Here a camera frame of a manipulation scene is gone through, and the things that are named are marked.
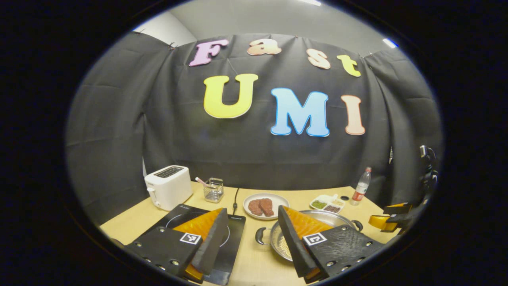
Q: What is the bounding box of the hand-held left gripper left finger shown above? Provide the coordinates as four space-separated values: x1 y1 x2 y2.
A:
124 207 229 283

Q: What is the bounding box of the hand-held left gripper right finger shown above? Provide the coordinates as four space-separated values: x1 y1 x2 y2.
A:
278 205 385 284

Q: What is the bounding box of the black induction cooktop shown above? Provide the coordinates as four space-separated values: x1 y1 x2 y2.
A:
153 204 246 286

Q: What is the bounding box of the steel pot with black handles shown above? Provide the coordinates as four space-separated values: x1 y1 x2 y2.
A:
255 210 364 263

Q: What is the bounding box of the pile of soybeans in pot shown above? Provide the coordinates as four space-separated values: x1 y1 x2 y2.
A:
277 234 294 261

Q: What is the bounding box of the clear water bottle red label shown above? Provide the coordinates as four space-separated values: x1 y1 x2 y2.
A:
350 167 372 206

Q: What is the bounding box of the white round plate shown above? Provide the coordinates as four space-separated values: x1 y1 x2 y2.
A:
243 193 290 220

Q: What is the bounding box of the white divided dish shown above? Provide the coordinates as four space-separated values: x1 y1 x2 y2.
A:
309 194 345 214

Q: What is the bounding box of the white toaster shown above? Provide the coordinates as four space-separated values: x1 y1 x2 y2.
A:
144 165 193 211

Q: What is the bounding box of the black backdrop cloth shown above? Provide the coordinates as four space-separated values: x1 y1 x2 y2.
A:
65 32 444 227

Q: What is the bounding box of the wire mesh holder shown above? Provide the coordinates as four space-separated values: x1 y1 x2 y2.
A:
203 178 224 203

